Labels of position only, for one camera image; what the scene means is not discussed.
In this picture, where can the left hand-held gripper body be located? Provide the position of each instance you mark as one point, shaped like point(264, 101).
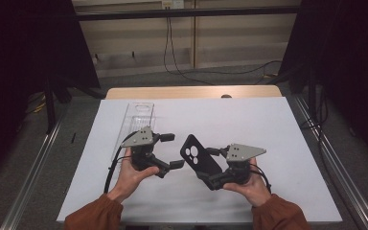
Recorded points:
point(140, 140)

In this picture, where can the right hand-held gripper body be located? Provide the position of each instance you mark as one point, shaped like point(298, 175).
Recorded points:
point(241, 151)

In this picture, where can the black phone case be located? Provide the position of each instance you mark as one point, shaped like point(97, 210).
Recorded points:
point(205, 166)

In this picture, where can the clear plastic storage bin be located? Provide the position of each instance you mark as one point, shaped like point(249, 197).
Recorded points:
point(140, 115)

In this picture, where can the person's right hand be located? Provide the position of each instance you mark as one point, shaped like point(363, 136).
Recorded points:
point(255, 190)

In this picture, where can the person's left hand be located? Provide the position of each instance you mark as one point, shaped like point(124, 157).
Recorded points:
point(127, 179)

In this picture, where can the white table cover sheet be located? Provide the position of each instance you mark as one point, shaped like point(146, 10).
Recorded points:
point(236, 121)

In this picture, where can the wooden table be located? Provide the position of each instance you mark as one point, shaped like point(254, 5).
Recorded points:
point(172, 92)

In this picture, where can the black metal stand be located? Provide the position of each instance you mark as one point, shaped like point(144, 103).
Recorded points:
point(49, 105)
point(312, 92)

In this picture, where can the black curtain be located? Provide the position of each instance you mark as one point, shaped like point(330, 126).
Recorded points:
point(22, 48)
point(348, 48)

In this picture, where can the metal floor rail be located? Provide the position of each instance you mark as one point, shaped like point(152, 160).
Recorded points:
point(28, 185)
point(338, 166)

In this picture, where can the white wall power outlet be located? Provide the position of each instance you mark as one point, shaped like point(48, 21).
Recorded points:
point(172, 4)

